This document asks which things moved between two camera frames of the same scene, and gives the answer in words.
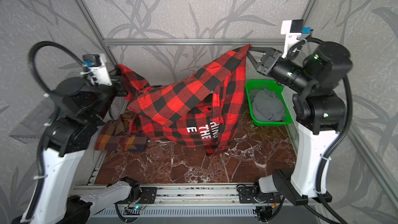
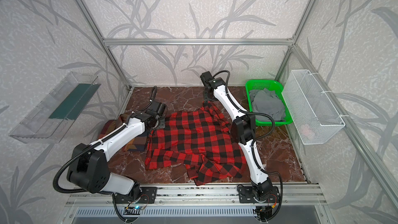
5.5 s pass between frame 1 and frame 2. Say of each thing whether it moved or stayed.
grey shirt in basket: stayed
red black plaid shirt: moved
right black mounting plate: stayed
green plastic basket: stayed
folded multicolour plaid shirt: stayed
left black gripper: moved
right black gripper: moved
